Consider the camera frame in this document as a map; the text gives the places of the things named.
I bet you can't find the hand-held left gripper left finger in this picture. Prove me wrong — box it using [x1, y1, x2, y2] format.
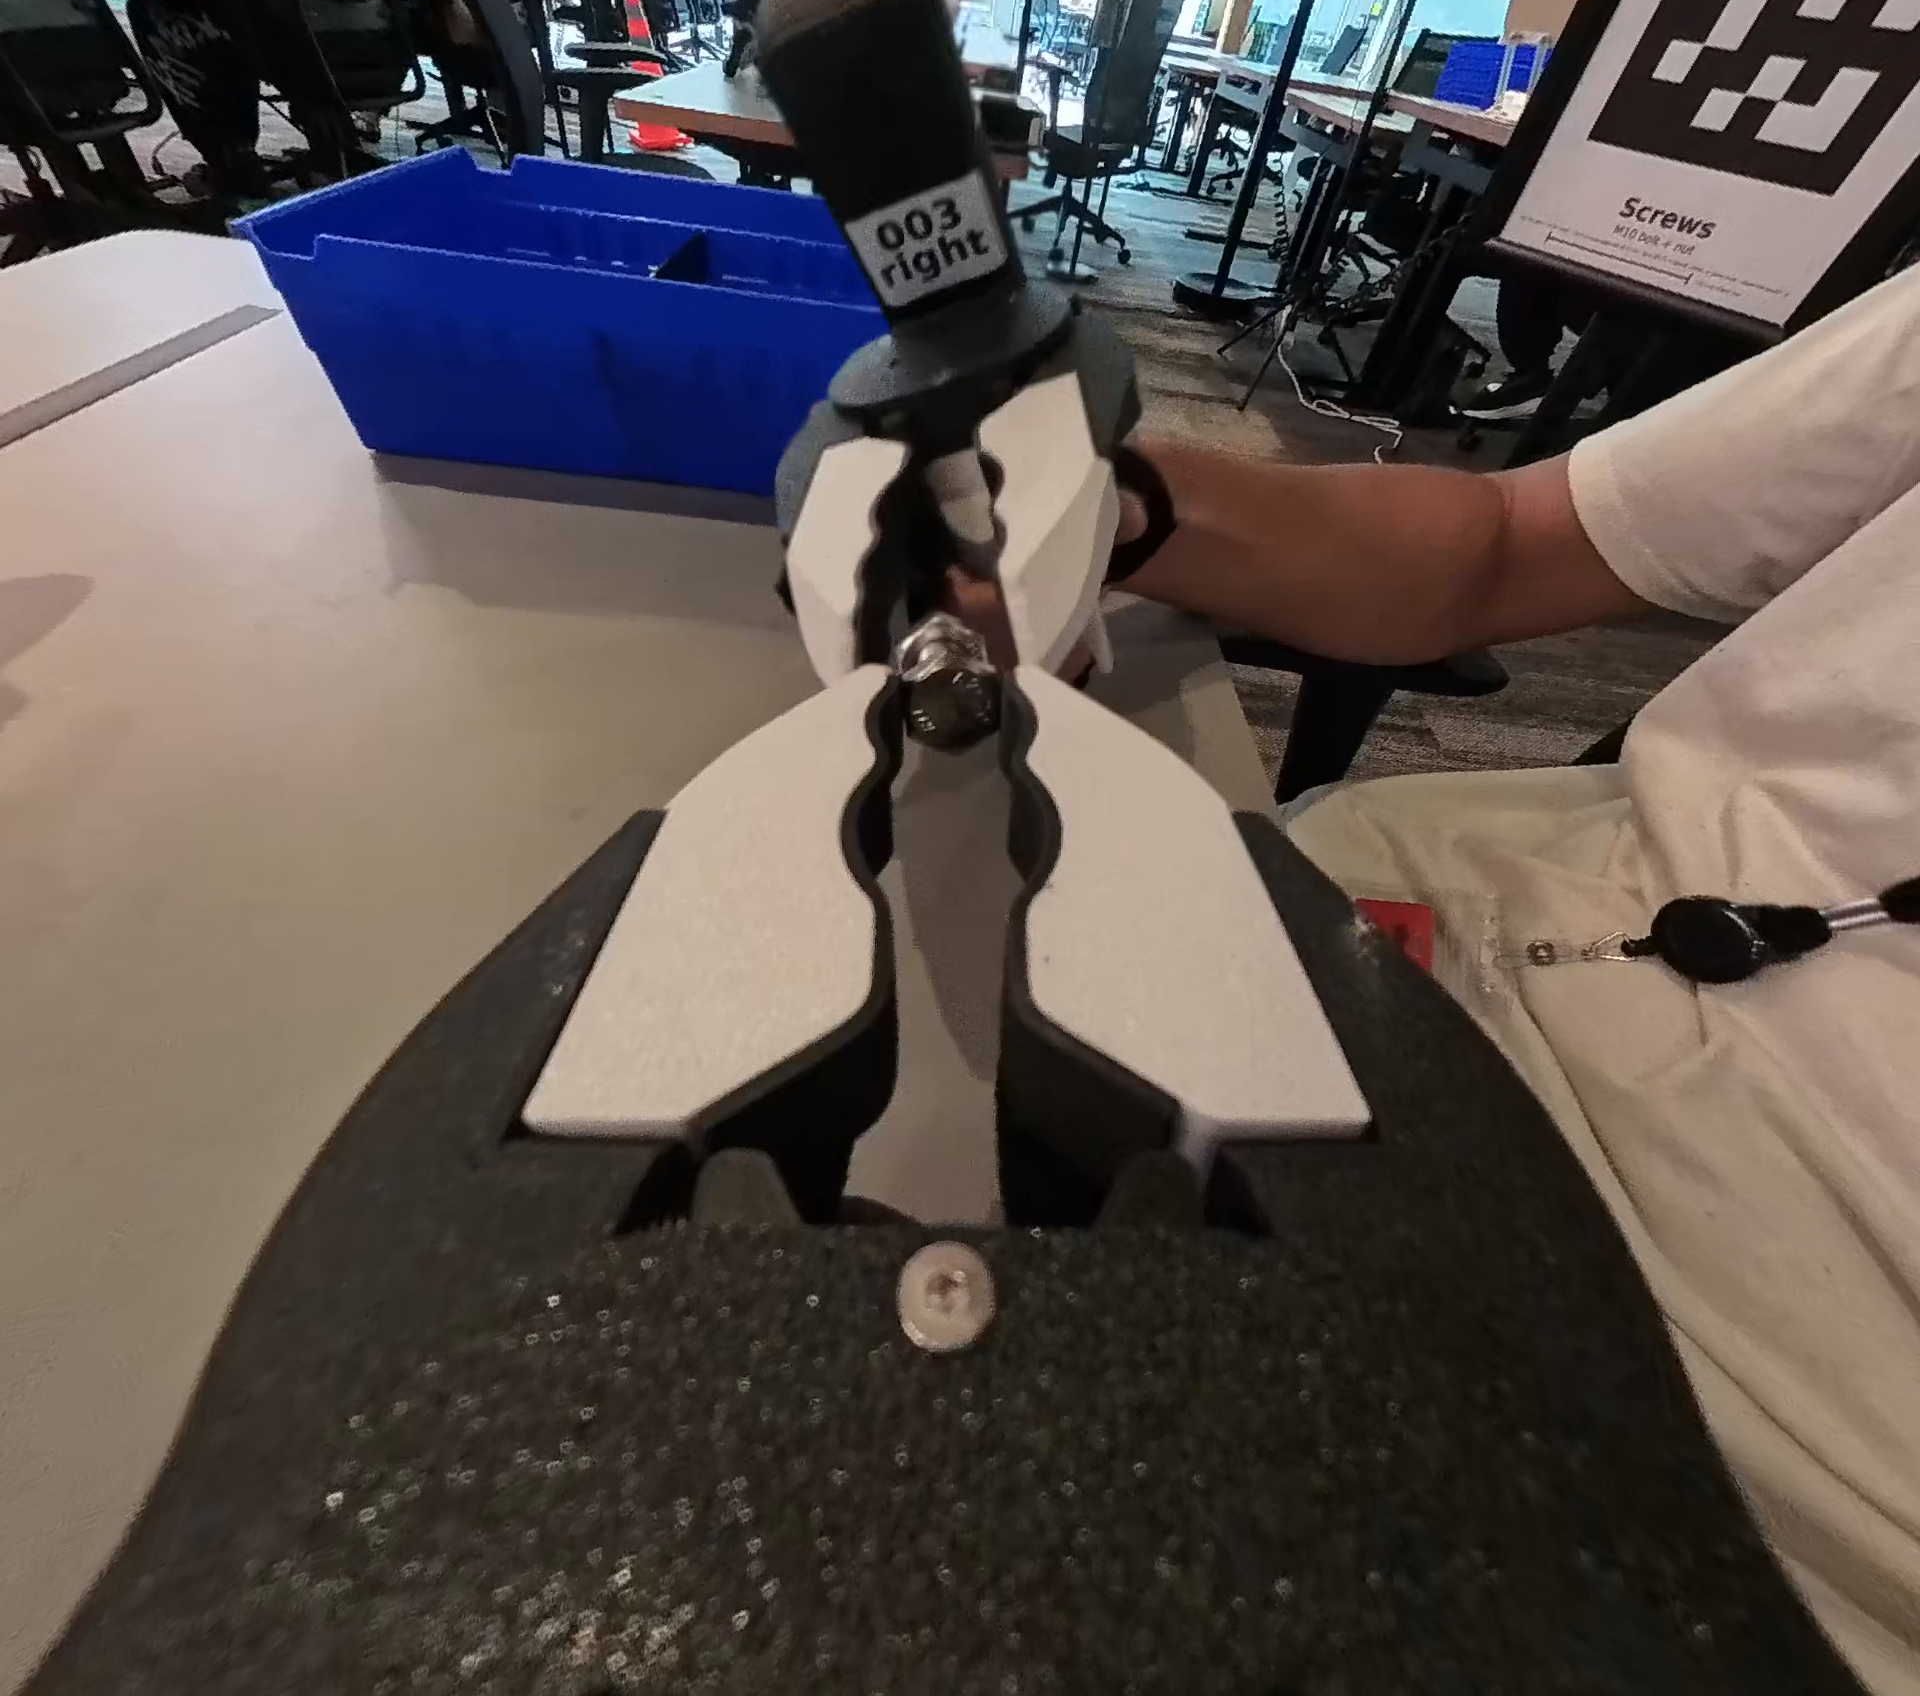
[520, 659, 904, 1148]

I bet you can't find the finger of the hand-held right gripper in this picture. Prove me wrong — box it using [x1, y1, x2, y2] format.
[783, 438, 923, 690]
[978, 371, 1129, 680]

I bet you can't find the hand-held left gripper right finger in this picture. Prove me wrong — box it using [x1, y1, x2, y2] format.
[1003, 662, 1378, 1148]

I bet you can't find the blue plastic bin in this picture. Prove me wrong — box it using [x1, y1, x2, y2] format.
[230, 148, 896, 496]

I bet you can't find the person's right forearm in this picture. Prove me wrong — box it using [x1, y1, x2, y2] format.
[1117, 436, 1652, 666]

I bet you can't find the person's right hand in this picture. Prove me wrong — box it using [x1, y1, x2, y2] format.
[946, 568, 1025, 666]

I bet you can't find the long wooden table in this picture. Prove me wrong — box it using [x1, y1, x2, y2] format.
[612, 56, 1041, 187]

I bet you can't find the clear badge holder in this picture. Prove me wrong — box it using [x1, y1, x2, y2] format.
[1349, 887, 1522, 1028]

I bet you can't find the orange traffic cone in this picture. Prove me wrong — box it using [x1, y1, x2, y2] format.
[617, 0, 696, 154]

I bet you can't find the black boom stand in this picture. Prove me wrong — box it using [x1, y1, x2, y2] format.
[1169, 0, 1392, 312]

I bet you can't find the person in white shirt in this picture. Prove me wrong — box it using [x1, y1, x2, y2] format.
[1288, 265, 1920, 1696]

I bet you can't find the framed marker sign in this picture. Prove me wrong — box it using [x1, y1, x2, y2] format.
[1486, 0, 1920, 340]

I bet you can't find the black lanyard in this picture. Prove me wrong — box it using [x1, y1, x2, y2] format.
[1530, 875, 1920, 991]

